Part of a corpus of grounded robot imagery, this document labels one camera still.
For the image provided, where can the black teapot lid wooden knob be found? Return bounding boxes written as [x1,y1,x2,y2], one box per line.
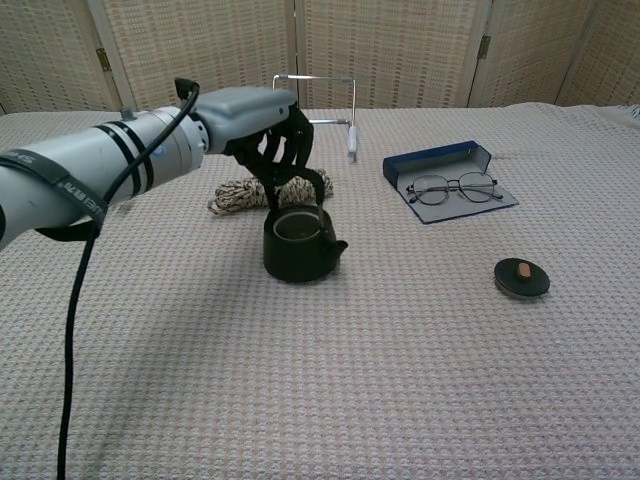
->
[493,256,552,301]

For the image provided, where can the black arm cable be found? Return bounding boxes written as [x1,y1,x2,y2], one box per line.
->
[55,78,201,480]

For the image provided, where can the beige waffle weave tablecloth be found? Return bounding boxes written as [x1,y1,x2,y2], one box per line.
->
[0,102,640,480]

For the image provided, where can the speckled beige rope bundle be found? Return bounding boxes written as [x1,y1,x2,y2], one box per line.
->
[207,167,335,216]

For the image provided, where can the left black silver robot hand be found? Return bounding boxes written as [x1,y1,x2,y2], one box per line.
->
[193,86,316,189]

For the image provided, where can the woven bamboo folding screen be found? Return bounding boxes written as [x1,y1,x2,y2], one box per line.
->
[0,0,640,115]

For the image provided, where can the black teapot with handle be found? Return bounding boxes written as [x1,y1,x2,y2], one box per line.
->
[262,167,349,285]

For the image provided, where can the metal wire stand white feet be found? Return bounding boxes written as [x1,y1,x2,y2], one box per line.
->
[272,73,361,162]

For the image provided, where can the open blue glasses case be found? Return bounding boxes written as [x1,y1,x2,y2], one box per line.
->
[382,140,520,225]

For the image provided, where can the thin black metal eyeglasses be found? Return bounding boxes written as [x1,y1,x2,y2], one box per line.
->
[405,171,500,207]

